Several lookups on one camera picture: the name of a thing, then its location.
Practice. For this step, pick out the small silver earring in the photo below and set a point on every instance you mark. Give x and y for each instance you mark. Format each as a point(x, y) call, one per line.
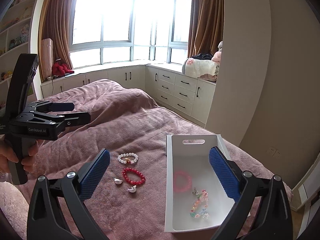
point(195, 191)

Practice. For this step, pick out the red plush toy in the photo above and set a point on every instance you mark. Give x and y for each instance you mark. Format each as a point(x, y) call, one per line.
point(61, 70)

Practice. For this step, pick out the right brown curtain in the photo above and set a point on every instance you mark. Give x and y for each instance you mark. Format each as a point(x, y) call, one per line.
point(206, 26)

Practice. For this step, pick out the pink upright appliance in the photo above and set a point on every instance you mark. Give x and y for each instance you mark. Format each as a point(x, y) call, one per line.
point(47, 57)

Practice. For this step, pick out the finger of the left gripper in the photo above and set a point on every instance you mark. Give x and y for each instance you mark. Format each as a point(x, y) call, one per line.
point(56, 106)
point(75, 120)

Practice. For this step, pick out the left brown curtain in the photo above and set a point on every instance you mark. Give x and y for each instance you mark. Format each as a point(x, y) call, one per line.
point(55, 19)

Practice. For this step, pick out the brown curtain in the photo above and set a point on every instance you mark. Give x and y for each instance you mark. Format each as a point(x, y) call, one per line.
point(206, 26)
point(55, 19)

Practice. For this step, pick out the bay window frame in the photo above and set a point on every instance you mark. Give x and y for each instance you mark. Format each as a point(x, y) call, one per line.
point(108, 31)

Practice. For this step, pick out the white wall shelf unit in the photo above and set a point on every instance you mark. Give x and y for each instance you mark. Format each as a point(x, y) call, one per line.
point(20, 24)

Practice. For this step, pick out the white window seat cabinets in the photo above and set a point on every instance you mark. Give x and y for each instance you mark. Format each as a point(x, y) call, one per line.
point(190, 97)

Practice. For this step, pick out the wall power socket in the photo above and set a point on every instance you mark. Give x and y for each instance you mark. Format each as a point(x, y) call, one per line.
point(273, 152)

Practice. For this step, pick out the white bead bracelet gold charm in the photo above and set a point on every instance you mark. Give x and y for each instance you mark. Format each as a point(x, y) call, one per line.
point(128, 158)

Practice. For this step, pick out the white plastic storage tray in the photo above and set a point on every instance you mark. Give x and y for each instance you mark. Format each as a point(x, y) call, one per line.
point(188, 167)

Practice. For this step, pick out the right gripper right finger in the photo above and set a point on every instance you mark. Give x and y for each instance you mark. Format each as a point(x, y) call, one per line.
point(273, 218)

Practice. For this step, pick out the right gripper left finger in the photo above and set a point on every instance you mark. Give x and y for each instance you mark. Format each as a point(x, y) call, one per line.
point(45, 216)

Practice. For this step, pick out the person's left hand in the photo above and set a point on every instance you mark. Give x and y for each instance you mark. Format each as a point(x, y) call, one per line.
point(7, 154)

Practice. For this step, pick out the white pink plush pillow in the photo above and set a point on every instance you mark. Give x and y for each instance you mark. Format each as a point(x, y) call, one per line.
point(203, 66)

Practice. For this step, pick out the silver shell pendant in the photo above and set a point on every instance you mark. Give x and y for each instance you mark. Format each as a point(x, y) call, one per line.
point(117, 181)
point(132, 189)

